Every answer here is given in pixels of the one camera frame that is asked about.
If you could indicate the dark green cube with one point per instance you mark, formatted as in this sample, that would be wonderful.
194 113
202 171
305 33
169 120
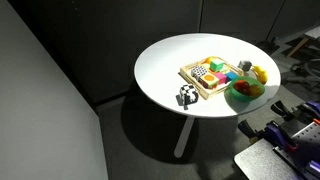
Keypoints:
216 64

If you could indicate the black checkered soft cube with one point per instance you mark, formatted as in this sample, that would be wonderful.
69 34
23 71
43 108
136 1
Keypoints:
188 93

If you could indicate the black white triangle cube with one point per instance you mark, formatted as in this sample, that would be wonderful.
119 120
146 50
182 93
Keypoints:
199 71

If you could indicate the yellow cube orange circle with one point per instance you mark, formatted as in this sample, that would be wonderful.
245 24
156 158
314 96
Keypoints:
209 81

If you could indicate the pink cube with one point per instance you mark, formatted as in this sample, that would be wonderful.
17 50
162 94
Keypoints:
220 77

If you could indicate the blue cube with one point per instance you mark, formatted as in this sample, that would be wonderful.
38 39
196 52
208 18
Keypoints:
231 76

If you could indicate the grey cube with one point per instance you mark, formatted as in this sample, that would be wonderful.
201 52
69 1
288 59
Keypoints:
245 65

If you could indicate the wooden slatted tray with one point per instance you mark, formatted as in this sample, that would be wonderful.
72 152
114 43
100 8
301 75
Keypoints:
186 74

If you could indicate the white table leg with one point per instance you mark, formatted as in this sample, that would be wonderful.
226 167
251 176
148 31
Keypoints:
183 136

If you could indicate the red fruit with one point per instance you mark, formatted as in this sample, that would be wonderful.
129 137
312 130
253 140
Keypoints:
241 86

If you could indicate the green bowl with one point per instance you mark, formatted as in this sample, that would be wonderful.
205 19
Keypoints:
245 96

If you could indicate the yellow orange fruit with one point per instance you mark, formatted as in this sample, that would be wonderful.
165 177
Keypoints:
255 90

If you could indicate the yellow banana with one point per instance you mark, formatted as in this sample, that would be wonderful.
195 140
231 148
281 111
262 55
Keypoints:
260 74

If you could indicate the purple clamp orange trigger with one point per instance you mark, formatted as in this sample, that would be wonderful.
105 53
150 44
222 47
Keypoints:
276 131

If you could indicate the wooden legged furniture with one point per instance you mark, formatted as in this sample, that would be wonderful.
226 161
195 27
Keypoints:
300 45

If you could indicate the grey chair base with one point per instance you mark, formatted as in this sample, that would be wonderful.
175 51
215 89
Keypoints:
306 71

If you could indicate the perforated metal breadboard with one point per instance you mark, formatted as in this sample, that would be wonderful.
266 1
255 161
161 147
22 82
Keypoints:
308 133

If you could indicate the grey base plate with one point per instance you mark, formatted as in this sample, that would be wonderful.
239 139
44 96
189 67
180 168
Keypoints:
260 160

